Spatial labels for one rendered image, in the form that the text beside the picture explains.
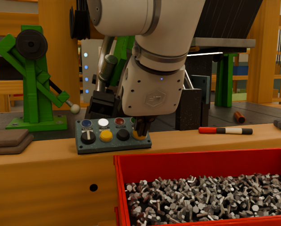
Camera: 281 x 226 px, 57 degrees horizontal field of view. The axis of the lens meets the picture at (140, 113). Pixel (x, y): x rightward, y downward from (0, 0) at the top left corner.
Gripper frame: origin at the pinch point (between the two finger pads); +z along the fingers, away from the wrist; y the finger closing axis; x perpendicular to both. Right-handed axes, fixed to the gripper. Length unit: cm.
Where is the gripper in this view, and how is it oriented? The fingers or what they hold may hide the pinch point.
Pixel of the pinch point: (141, 124)
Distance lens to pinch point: 52.2
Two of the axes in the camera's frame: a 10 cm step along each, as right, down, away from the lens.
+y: 9.6, -0.5, 2.8
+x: -2.3, -7.0, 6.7
